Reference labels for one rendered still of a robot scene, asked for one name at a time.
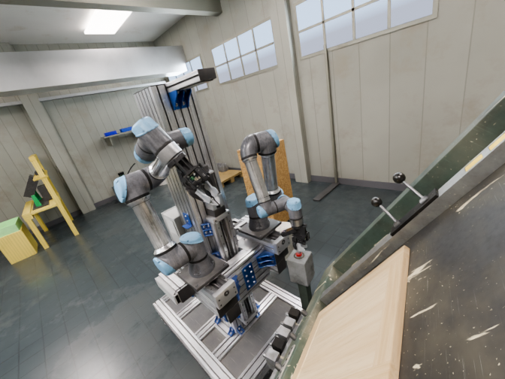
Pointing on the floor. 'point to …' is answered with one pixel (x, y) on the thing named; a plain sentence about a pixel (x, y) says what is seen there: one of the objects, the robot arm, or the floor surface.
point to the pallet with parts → (227, 174)
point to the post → (305, 295)
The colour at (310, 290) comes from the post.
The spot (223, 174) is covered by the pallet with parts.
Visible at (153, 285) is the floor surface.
